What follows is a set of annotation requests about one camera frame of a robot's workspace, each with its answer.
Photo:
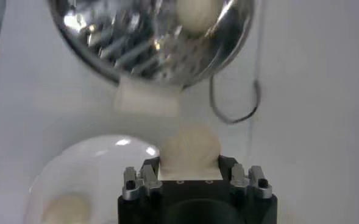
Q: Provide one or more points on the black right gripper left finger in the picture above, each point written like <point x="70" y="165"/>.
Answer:
<point x="147" y="179"/>

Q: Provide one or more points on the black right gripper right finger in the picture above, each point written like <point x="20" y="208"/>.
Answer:
<point x="255" y="179"/>

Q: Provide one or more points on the white steamed baozi bun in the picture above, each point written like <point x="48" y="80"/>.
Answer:
<point x="197" y="15"/>
<point x="189" y="149"/>
<point x="66" y="210"/>

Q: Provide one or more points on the stainless steel steamer pot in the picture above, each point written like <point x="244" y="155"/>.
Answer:
<point x="121" y="45"/>

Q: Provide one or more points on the round white plate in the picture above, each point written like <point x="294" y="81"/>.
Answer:
<point x="106" y="170"/>

